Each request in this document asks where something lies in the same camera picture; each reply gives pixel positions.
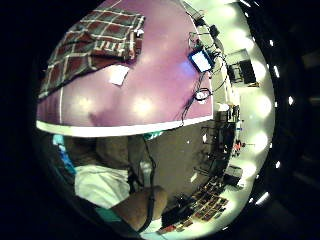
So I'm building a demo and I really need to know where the small round black device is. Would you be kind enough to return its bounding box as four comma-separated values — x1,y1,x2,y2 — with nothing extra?
194,87,212,102

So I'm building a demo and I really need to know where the white paper sheet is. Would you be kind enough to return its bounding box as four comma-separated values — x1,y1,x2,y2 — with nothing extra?
108,64,130,87

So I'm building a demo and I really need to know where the tablet with lit screen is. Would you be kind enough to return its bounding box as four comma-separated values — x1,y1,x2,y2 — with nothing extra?
188,47,215,73

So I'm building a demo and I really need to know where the the person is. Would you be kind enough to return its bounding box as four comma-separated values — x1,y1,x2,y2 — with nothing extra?
49,131,169,240

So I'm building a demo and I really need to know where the black box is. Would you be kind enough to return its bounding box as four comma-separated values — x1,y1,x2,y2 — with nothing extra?
222,165,244,188

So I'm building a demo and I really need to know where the group of dark floor cases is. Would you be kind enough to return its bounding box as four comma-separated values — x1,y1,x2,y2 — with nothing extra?
156,178,231,235

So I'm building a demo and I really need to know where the black equipment rack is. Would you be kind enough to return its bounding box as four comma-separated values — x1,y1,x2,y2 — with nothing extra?
228,59,258,85

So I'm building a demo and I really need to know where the red plaid cloth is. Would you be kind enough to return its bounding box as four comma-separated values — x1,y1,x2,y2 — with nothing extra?
37,7,147,100

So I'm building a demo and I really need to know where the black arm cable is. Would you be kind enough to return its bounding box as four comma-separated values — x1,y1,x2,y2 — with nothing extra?
128,134,158,234

